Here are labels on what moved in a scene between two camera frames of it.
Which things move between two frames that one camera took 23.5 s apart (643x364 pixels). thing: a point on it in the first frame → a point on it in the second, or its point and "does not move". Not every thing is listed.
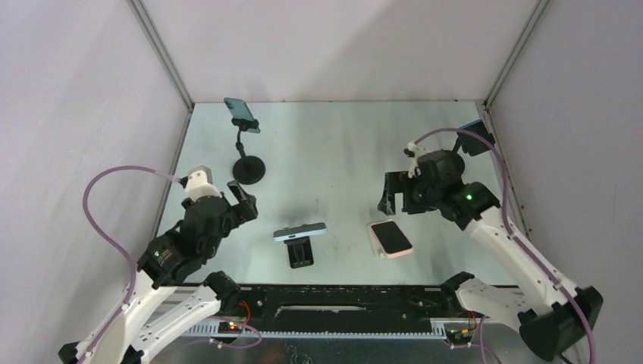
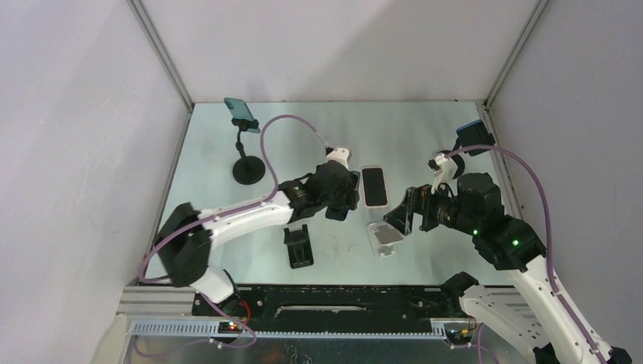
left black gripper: x=249 y=210 → x=349 y=199
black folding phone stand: x=300 y=253 does not move
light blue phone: x=300 y=230 → x=335 y=212
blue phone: x=474 y=145 does not move
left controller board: x=229 y=327 does not move
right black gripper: x=399 y=182 → x=416 y=200
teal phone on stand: x=239 y=109 does not move
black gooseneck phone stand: x=247 y=170 does not move
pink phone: x=388 y=240 → x=374 y=188
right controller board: x=462 y=337 does not move
